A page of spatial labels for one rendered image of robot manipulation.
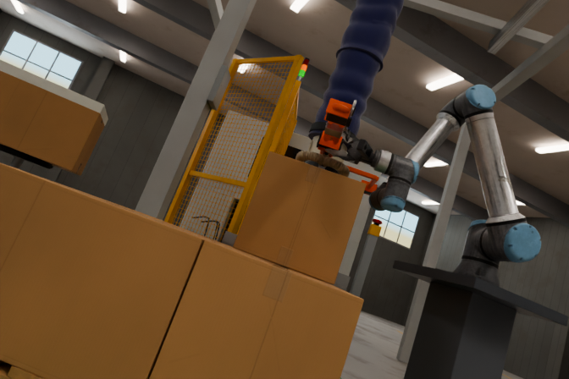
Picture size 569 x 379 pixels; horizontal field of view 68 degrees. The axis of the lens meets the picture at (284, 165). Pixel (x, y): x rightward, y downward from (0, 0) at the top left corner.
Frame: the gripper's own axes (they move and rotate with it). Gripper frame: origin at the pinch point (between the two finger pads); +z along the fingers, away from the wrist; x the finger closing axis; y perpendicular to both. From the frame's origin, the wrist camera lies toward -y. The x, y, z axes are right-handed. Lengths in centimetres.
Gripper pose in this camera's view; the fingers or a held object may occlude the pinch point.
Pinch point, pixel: (330, 140)
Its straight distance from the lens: 172.0
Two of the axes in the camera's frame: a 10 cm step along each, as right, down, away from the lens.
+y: 0.0, 2.3, 9.7
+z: -9.4, -3.4, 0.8
